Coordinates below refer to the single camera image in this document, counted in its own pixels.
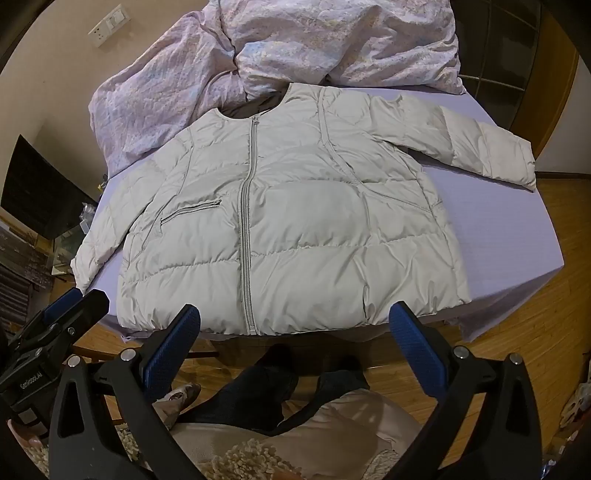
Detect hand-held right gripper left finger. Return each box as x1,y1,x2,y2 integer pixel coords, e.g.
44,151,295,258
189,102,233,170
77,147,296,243
48,304,218,480

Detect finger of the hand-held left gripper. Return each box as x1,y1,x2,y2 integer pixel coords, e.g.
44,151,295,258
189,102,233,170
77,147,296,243
28,287,84,333
18,289,110,354

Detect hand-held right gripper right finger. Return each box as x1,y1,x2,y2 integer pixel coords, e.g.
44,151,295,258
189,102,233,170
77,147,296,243
383,302,543,480

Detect beige puffer jacket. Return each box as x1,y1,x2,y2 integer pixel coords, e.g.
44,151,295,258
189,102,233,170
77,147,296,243
74,82,537,337

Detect person's left forearm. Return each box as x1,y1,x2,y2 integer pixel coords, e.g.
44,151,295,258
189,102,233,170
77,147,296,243
9,444,52,480

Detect person's left hand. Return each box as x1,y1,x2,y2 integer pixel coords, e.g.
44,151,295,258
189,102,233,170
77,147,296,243
9,422,49,450

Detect cluttered low dark cabinet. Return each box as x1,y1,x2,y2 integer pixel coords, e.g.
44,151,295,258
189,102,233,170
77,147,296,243
0,217,84,319

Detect grey slipper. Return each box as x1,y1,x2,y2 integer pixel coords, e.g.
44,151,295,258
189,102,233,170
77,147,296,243
154,383,201,428

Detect clear plastic bags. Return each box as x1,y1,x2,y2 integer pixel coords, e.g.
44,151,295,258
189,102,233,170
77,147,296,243
76,200,99,238

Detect person's beige fleece coat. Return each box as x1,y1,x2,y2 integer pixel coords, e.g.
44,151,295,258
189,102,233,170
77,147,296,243
115,388,444,480

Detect black television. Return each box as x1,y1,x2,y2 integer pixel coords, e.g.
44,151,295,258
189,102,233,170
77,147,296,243
0,134,100,241

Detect lavender bed sheet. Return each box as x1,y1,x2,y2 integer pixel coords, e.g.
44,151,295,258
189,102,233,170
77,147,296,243
76,88,566,342

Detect white patterned bag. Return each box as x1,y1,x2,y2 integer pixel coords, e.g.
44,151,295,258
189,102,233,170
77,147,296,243
561,390,589,446

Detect dark glass door cabinet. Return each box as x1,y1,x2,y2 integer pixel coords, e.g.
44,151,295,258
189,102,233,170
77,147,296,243
455,0,581,131

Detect floral pastel quilt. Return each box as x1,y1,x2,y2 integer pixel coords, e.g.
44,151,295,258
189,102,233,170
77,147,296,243
88,0,467,178

